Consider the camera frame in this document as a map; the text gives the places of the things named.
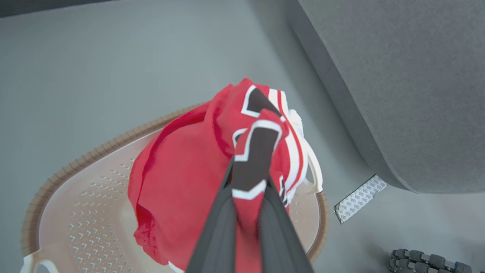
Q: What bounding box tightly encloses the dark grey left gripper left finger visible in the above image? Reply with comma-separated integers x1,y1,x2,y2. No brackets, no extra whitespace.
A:
185,158,238,273

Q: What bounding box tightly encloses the white printed tape strip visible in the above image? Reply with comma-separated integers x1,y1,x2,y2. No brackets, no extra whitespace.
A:
334,174,388,224

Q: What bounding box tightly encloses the beige perforated plastic laundry basket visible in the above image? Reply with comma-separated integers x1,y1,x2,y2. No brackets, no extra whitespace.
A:
20,102,329,273

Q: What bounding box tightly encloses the red jersey with black-white trim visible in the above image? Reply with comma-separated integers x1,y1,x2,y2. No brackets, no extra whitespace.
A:
127,77,308,273

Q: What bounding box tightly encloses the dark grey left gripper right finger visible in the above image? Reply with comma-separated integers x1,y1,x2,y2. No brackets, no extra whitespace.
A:
257,179,315,273

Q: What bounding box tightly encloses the grey fabric sofa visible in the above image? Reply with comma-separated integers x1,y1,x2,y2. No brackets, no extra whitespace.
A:
291,0,485,195

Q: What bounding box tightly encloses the black skirting board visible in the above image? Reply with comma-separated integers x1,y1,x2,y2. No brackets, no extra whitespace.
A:
0,0,118,18

